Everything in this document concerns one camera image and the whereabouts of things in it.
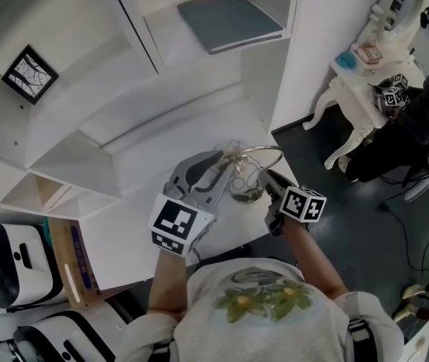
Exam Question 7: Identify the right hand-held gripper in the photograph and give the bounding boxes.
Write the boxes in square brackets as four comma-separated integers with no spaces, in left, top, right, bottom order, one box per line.
[264,169,329,236]

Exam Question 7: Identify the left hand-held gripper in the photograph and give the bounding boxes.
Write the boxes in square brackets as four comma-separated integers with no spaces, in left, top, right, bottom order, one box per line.
[147,149,234,257]

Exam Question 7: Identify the person's left forearm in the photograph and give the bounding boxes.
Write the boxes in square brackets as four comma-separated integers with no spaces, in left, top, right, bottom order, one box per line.
[148,247,189,313]

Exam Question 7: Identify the person's right forearm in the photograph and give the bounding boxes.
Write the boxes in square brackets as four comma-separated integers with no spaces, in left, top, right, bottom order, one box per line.
[283,222,351,299]

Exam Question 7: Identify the white ornate dressing table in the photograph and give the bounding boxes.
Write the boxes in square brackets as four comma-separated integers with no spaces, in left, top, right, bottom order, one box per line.
[302,47,426,171]

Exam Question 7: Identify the white shelf unit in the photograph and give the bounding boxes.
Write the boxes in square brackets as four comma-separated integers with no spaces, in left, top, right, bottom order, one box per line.
[0,0,302,220]

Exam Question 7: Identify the white flower print shirt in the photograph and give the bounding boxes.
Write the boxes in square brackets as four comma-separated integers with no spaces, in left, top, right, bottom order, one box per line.
[115,256,406,362]

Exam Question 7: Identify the blue fluffy puff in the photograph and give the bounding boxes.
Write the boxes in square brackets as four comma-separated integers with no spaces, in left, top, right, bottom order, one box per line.
[336,50,358,70]

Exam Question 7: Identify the brown cardboard box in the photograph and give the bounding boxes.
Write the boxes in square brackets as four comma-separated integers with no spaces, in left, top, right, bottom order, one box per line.
[45,216,105,309]

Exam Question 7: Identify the white tray with orange items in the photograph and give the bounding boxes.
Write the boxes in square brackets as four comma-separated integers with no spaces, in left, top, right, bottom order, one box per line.
[355,42,385,66]

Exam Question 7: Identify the pale yellow shoe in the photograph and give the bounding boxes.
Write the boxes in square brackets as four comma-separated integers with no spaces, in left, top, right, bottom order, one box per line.
[393,302,418,324]
[401,283,427,300]

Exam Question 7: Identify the white black appliance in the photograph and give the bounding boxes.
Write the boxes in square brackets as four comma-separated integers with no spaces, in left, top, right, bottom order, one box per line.
[12,302,127,362]
[0,222,66,310]

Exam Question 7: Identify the black framed picture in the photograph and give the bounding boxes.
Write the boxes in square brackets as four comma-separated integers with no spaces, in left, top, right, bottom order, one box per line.
[2,44,60,106]

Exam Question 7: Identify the white oval vanity mirror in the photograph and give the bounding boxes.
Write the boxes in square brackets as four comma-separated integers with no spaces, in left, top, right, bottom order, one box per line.
[368,0,429,49]

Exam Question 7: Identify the black floor cable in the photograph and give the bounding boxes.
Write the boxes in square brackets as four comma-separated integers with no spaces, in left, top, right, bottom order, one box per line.
[378,186,429,278]

